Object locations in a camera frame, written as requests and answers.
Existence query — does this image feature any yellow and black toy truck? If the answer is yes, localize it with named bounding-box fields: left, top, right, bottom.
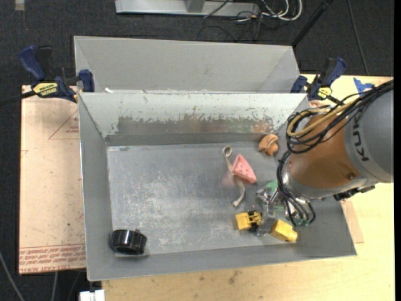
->
left=235, top=210, right=263, bottom=232

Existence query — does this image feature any brown cardboard board, red print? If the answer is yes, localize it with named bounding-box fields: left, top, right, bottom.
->
left=18, top=85, right=365, bottom=276

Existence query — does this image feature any beige strap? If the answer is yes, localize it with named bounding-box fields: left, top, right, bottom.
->
left=221, top=145, right=247, bottom=208

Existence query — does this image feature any pink toy cheese wedge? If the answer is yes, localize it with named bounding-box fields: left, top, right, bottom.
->
left=230, top=154, right=258, bottom=184

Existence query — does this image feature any grey metal bin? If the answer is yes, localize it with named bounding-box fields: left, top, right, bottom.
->
left=73, top=35, right=358, bottom=282

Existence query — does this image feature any yellow block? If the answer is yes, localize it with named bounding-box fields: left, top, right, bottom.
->
left=269, top=219, right=299, bottom=243

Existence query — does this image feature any orange toy croissant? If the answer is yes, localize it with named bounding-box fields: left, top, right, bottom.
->
left=258, top=133, right=279, bottom=157

